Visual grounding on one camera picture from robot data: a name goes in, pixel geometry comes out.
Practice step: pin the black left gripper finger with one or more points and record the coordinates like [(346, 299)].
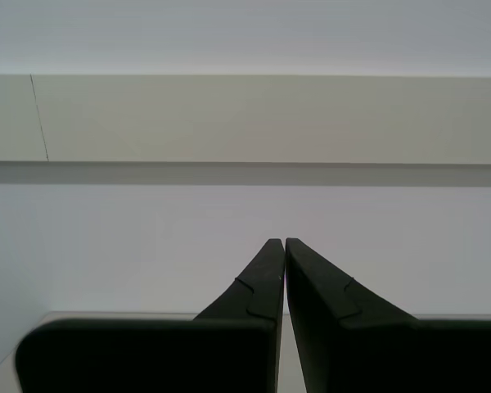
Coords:
[(372, 356), (155, 356)]

